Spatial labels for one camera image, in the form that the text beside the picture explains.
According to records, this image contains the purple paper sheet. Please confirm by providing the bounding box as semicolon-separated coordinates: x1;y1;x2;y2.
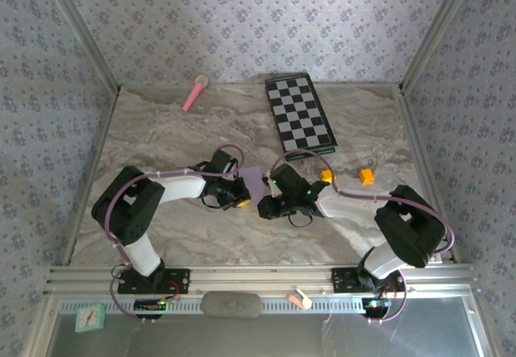
238;165;267;203

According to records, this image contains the shiny metal sheet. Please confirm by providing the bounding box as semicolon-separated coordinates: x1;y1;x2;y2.
44;312;485;357

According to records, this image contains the teal square clock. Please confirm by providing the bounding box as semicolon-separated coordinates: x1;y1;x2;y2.
75;303;106;334

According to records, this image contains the pink and cream clip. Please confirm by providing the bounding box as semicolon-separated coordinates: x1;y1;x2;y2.
286;287;313;310

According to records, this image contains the pink toy microphone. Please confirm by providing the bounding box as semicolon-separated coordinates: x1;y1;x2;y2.
181;74;210;114

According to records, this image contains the black and grey chessboard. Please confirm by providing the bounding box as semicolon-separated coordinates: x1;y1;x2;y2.
264;73;339;161

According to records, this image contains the grey oval stone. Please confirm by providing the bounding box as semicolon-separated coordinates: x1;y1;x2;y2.
201;291;263;319

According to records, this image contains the right circuit board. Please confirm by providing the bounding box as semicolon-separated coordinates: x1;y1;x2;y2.
361;297;392;310

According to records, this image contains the circuit board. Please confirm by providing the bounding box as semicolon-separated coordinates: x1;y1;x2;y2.
134;299;169;313
361;297;392;310

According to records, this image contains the left circuit board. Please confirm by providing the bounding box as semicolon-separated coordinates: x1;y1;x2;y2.
134;299;169;313

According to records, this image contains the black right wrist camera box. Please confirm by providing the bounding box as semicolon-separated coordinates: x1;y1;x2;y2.
269;163;308;197

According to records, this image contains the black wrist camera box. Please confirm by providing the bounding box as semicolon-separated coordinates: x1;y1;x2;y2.
269;163;308;197
207;149;239;175

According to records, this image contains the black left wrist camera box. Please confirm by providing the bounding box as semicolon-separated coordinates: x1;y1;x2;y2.
207;149;239;175

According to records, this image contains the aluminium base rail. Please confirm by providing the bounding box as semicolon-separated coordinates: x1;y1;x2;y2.
43;264;476;296

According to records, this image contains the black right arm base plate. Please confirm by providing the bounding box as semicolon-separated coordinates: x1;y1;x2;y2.
331;267;406;293

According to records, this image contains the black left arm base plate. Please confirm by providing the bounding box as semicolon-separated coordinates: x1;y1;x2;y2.
117;267;191;295

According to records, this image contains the slotted grey cable duct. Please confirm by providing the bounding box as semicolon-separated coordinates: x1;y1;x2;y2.
59;297;366;314

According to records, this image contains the aluminium side rail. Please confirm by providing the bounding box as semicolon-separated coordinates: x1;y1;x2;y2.
60;89;122;268
397;89;457;264

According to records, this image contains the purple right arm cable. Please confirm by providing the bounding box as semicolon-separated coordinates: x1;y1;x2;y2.
268;150;457;325

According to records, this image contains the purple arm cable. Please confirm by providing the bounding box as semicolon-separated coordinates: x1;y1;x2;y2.
268;150;457;325
104;143;246;326

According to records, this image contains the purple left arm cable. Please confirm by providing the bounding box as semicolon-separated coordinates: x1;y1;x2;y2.
104;143;246;326

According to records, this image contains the aluminium frame post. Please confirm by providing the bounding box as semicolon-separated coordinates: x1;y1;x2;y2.
397;0;481;94
39;0;122;94

